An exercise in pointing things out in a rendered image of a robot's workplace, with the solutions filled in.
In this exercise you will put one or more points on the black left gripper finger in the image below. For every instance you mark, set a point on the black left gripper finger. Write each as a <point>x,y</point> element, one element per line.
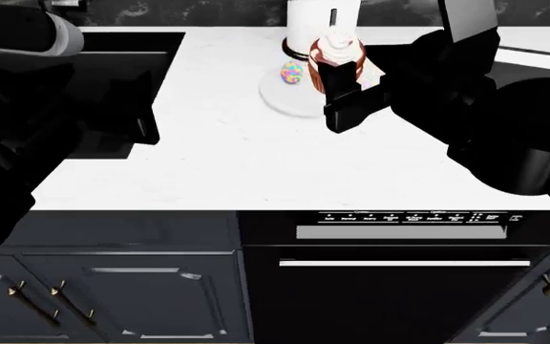
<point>147,125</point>

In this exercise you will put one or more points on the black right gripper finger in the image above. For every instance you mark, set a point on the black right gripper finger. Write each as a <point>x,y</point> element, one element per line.
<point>377,59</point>
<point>337,80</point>

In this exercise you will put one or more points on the chocolate cupcake with white frosting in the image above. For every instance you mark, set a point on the chocolate cupcake with white frosting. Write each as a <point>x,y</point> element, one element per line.
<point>334,44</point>

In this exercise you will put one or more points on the rainbow sprinkled dessert ball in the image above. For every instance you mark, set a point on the rainbow sprinkled dessert ball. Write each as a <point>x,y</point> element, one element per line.
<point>290,73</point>

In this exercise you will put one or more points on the white round plate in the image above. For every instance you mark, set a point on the white round plate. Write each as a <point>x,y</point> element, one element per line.
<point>287,98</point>

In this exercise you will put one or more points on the black kitchen sink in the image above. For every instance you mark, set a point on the black kitchen sink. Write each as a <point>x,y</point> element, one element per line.
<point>127,57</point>

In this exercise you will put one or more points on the white cylindrical countertop appliance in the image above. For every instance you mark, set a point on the white cylindrical countertop appliance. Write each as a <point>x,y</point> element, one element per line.
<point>313,25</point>

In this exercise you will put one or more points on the dark blue cabinet drawer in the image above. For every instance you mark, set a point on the dark blue cabinet drawer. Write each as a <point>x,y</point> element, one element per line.
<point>127,231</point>

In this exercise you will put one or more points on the black dishwasher with control panel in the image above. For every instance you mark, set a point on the black dishwasher with control panel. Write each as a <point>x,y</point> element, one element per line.
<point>389,286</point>

